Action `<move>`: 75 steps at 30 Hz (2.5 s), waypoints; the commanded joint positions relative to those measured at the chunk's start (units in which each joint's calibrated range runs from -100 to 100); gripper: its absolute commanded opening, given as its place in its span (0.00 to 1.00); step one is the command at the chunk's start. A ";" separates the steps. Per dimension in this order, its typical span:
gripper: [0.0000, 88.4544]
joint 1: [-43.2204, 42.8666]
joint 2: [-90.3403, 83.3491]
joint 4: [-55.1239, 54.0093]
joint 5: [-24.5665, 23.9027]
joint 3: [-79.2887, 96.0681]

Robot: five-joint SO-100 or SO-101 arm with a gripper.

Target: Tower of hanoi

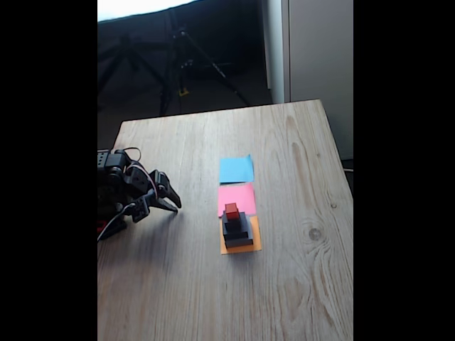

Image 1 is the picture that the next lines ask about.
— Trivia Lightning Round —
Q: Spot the medium black cube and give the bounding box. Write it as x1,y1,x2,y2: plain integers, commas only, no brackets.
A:
223,220,250,240

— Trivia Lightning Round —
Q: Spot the small black cube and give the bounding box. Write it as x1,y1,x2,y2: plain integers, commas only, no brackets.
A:
223,210,247,231

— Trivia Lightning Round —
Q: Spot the large grey cube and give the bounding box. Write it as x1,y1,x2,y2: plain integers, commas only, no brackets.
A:
223,232,255,249

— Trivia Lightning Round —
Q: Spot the blue paper sheet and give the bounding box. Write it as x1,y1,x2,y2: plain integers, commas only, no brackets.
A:
219,154,255,185

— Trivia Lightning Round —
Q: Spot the pink paper sheet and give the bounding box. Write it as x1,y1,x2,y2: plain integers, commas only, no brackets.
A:
217,183,257,218

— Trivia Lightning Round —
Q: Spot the orange paper sheet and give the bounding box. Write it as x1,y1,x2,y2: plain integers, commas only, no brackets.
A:
220,215,262,255

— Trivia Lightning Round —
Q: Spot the black tripod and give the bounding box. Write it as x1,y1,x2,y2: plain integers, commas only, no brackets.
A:
156,28,252,117

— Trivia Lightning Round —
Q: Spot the black light stand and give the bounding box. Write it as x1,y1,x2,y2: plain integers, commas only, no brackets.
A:
97,33,161,104

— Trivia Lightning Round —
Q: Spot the bright white light panel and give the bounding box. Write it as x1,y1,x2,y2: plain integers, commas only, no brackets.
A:
97,0,200,22

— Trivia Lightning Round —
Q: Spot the white cabinet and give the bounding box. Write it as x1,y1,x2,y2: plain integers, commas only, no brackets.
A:
262,0,354,161

